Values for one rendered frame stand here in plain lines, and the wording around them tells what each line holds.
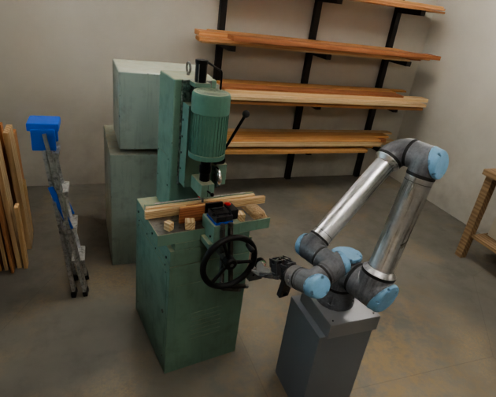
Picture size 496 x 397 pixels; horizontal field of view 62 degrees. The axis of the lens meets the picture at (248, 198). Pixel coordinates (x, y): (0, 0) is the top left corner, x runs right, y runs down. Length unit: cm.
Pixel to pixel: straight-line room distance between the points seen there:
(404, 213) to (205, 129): 91
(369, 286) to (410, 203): 39
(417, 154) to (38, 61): 332
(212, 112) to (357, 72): 343
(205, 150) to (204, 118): 15
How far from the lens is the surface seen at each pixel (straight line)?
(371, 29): 511
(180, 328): 231
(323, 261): 160
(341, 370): 230
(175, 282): 210
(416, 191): 177
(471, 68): 510
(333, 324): 199
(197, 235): 198
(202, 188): 201
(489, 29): 505
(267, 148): 429
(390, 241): 182
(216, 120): 187
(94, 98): 424
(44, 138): 251
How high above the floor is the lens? 190
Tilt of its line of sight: 26 degrees down
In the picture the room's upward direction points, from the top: 8 degrees clockwise
